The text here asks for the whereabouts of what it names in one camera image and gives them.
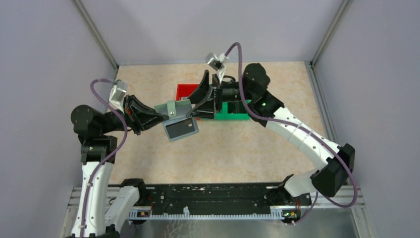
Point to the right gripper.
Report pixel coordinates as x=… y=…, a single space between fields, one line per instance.
x=206 y=109

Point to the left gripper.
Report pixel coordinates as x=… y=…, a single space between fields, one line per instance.
x=146 y=117

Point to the sage green card holder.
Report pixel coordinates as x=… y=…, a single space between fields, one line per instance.
x=174 y=109

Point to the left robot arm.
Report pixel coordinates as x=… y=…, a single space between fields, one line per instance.
x=101 y=136

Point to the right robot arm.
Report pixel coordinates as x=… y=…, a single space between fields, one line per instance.
x=333 y=163

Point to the middle green plastic bin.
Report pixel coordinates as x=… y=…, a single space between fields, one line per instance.
x=221 y=115

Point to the green plastic bin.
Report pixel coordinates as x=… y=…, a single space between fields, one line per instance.
x=221 y=115
x=236 y=111

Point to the red plastic bin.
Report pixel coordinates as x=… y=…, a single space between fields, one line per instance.
x=184 y=91

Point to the right green plastic bin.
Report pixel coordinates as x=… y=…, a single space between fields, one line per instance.
x=236 y=111

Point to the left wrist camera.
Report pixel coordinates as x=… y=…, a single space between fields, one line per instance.
x=117 y=94

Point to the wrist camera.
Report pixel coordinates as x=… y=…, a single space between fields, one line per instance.
x=218 y=64
x=117 y=94

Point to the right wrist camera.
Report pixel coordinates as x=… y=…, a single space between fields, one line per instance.
x=218 y=64

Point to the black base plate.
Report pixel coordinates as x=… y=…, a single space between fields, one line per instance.
x=216 y=201

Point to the aluminium frame rail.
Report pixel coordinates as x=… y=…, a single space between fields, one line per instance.
x=343 y=196

